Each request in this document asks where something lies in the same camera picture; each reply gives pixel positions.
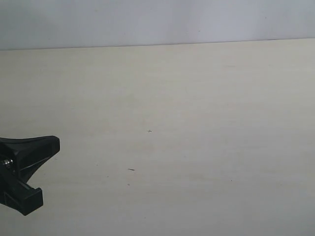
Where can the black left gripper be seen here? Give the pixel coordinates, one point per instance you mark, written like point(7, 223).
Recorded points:
point(20, 159)

